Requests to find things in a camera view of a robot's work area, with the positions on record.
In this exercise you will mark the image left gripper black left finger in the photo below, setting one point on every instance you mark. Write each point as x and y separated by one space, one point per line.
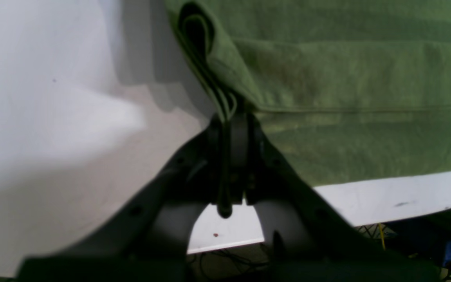
147 239

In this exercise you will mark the image left gripper right finger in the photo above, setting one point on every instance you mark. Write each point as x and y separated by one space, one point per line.
307 240

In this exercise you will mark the olive green T-shirt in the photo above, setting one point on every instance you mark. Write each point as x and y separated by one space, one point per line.
346 90

